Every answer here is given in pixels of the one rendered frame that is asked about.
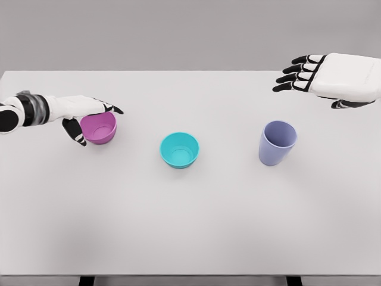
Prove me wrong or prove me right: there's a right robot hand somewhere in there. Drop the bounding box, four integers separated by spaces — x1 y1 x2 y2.
273 53 381 110

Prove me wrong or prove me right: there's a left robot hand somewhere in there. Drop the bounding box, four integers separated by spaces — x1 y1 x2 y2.
59 95 124 147

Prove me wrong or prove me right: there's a purple bowl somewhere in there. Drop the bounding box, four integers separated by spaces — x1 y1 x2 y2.
80 111 118 146

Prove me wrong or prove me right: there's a lavender cup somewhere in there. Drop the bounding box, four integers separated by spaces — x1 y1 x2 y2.
258 120 298 167

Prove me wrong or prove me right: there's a teal bowl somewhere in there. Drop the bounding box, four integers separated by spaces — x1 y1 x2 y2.
160 132 201 170

